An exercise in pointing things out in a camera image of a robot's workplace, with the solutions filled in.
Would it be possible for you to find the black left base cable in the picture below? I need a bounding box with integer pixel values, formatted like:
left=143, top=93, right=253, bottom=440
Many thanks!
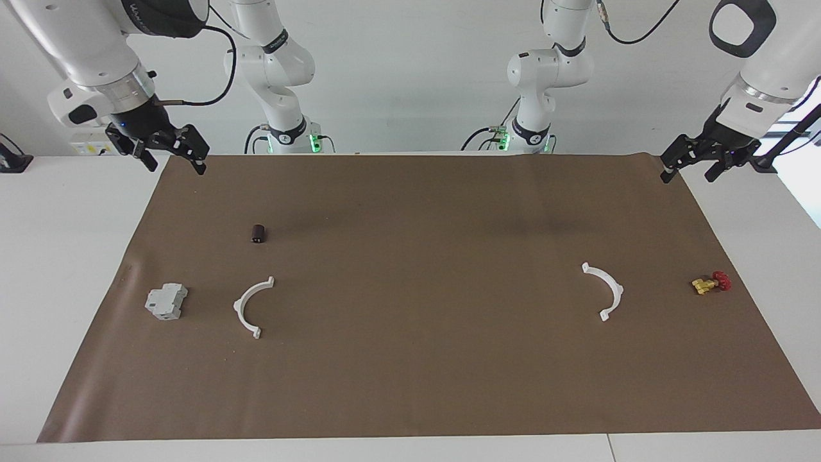
left=461, top=96, right=521, bottom=152

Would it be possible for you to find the brown paper table mat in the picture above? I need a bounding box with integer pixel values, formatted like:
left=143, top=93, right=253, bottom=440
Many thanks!
left=37, top=152, right=821, bottom=443

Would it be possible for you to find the black base cable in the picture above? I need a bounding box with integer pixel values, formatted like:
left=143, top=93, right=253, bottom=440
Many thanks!
left=244, top=124, right=270, bottom=155
left=461, top=96, right=521, bottom=152

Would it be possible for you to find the black right base cable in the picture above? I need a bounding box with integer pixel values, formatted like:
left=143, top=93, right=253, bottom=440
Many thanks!
left=244, top=124, right=270, bottom=155

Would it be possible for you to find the brass valve with red handle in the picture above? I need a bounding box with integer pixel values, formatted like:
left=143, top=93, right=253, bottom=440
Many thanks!
left=691, top=271, right=732, bottom=296

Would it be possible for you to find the small black stand foot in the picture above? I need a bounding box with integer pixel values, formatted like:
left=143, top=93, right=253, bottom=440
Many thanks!
left=0, top=133, right=34, bottom=173

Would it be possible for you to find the white half-ring pipe clamp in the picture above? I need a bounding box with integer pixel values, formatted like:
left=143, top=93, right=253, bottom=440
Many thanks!
left=233, top=276, right=275, bottom=339
left=581, top=262, right=625, bottom=322

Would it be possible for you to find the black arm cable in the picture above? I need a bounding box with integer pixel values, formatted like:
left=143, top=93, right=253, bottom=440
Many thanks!
left=595, top=0, right=682, bottom=46
left=157, top=0, right=238, bottom=107

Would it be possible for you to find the white wall socket strip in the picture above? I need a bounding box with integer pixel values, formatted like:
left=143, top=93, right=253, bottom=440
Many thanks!
left=69, top=140, right=120, bottom=157

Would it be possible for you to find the grey circuit breaker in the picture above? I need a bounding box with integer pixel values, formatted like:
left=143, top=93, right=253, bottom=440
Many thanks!
left=144, top=283, right=189, bottom=321

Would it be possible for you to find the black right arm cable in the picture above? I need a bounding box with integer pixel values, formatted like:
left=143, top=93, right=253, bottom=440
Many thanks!
left=157, top=0, right=238, bottom=107

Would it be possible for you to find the black pole stand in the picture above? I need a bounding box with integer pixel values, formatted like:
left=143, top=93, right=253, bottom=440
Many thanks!
left=747, top=103, right=821, bottom=175

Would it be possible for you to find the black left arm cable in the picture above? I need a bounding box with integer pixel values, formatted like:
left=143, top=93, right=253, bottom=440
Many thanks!
left=595, top=0, right=682, bottom=46

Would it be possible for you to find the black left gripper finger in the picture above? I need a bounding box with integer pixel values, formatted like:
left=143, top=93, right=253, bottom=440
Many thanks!
left=704, top=157, right=738, bottom=182
left=661, top=137, right=692, bottom=185

